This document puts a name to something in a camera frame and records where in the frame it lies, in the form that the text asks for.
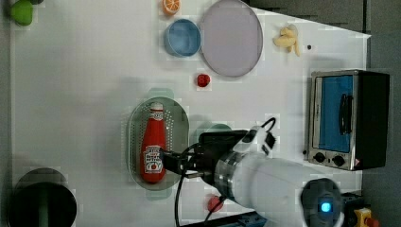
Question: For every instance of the blue bowl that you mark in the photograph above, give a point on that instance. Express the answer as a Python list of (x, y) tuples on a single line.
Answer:
[(182, 38)]

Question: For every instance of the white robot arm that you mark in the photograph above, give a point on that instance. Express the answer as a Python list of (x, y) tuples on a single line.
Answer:
[(238, 164)]

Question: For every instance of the green pear toy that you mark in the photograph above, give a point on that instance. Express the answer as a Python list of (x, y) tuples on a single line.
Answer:
[(22, 12)]

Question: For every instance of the green oval strainer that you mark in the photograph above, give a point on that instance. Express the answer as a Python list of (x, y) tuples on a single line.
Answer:
[(177, 138)]

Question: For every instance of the silver toaster oven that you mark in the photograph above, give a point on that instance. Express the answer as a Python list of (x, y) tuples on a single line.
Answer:
[(348, 119)]

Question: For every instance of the orange slice toy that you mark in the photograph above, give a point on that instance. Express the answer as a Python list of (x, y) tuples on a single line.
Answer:
[(171, 7)]

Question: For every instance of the yellow red emergency button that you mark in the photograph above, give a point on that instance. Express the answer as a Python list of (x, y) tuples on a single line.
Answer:
[(365, 219)]

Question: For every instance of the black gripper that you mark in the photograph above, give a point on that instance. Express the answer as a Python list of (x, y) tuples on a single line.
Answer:
[(203, 156)]

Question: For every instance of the red ketchup bottle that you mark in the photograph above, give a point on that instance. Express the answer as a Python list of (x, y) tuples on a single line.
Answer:
[(151, 165)]

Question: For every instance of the round grey plate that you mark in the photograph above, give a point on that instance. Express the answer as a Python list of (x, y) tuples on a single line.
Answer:
[(232, 38)]

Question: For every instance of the black cylinder container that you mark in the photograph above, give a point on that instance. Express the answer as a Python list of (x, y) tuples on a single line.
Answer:
[(42, 198)]

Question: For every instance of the red strawberry toy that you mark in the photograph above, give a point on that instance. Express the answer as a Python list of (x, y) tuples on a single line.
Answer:
[(214, 204), (203, 80)]

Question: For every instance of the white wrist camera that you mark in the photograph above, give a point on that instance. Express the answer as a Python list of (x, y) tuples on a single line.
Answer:
[(258, 139)]

